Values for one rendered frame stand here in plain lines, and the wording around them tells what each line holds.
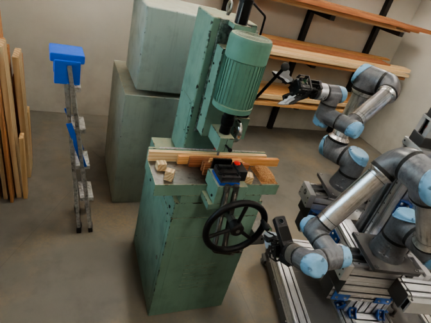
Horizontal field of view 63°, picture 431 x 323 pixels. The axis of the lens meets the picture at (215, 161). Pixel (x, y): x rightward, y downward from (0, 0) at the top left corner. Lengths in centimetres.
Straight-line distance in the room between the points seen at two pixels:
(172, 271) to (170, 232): 27
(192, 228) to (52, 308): 88
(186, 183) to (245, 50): 58
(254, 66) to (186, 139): 56
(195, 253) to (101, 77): 243
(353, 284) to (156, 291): 96
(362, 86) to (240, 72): 74
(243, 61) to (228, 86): 12
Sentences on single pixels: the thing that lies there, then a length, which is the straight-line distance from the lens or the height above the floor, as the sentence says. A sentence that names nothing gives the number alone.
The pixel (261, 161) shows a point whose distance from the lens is 176.
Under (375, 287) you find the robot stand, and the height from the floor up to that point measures 65.
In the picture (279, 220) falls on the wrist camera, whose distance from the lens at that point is 134.
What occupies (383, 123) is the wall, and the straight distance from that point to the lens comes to 529.
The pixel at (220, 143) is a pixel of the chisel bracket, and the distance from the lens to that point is 155.
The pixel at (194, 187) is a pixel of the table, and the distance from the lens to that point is 150.
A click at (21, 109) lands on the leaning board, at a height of 56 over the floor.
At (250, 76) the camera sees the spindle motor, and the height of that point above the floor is 137.
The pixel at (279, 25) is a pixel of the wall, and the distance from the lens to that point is 418.
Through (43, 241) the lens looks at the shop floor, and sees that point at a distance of 245.
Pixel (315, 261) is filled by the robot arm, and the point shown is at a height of 101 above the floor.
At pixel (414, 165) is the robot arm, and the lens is 125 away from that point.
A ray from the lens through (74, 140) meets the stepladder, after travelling 209.
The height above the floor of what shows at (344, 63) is 108.
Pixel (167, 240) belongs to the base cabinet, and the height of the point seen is 58.
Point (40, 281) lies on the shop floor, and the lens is 225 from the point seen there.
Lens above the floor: 175
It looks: 30 degrees down
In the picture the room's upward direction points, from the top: 16 degrees clockwise
